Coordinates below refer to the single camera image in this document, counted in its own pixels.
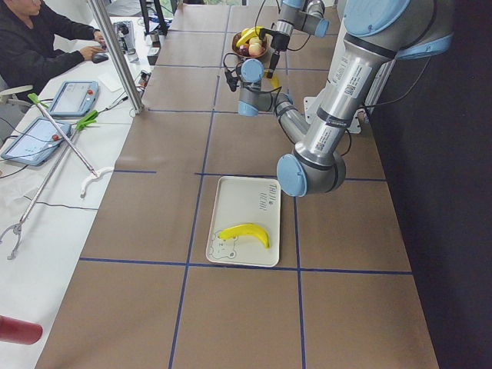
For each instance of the red cylinder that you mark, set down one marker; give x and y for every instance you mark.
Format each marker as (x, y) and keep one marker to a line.
(19, 332)

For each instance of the white bear tray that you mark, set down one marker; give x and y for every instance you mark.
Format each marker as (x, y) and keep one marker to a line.
(245, 222)

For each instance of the silver aluminium frame post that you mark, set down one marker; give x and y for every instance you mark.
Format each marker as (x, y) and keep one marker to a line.
(104, 23)

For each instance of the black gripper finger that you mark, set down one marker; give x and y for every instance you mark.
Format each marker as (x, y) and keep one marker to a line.
(273, 63)

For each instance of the brown wicker basket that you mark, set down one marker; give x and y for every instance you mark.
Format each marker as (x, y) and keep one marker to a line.
(264, 43)

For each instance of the pink white peach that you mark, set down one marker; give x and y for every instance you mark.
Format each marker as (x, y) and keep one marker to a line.
(255, 50)

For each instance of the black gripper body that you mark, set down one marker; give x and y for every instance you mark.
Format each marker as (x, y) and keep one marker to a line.
(277, 43)

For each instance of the green handled reacher grabber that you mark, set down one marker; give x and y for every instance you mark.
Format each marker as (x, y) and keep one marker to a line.
(65, 134)

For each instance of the yellow banana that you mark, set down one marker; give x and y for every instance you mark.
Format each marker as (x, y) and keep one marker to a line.
(246, 35)
(246, 229)
(274, 81)

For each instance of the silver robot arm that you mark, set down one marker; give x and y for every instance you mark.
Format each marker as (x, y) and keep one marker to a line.
(376, 33)
(304, 16)

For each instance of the person in black jacket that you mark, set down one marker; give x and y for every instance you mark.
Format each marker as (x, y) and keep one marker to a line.
(28, 56)

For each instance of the blue teach pendant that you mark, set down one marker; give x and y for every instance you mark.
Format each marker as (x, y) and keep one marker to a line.
(74, 99)
(36, 143)

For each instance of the blue teach pendant far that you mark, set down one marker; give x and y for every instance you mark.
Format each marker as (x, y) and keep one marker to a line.
(74, 99)

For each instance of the black computer mouse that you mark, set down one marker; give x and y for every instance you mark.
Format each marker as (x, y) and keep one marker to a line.
(99, 57)

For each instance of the blue teach pendant near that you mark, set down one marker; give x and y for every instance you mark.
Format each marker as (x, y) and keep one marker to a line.
(36, 143)

